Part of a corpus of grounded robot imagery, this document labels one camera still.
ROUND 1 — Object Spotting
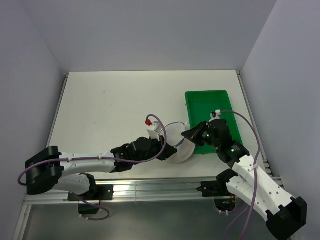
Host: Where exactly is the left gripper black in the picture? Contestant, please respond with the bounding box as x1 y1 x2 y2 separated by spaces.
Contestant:
132 133 177 165

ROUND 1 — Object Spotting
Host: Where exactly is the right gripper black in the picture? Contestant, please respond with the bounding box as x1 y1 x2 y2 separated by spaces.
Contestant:
182 120 220 149

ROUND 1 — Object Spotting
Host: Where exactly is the white mesh laundry bag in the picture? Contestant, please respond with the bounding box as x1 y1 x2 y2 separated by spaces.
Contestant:
165 121 196 164

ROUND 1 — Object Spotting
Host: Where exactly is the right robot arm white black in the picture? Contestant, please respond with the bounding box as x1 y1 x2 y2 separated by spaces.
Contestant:
181 119 307 240

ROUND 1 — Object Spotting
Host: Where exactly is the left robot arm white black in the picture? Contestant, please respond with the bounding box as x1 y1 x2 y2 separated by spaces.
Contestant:
18 136 178 200

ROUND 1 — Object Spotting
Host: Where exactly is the green plastic tray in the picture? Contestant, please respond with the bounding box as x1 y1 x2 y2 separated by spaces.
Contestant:
184 90 243 155

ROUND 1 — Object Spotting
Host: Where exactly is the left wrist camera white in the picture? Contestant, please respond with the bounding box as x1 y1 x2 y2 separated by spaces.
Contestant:
145 119 162 141

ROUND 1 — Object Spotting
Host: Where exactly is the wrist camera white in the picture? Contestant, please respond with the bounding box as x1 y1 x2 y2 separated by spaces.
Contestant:
209 109 221 122
145 119 162 141

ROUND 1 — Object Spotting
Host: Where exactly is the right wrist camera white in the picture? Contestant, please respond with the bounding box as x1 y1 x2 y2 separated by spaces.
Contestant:
209 109 221 122

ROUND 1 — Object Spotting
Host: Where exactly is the aluminium mounting rail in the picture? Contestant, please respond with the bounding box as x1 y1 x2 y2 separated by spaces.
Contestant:
23 177 216 205

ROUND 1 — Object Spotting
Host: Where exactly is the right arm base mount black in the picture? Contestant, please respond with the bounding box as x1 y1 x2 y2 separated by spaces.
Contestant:
196 178 249 198

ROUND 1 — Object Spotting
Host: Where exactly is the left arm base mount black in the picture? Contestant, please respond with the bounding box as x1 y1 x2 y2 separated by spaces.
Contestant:
78 184 114 201

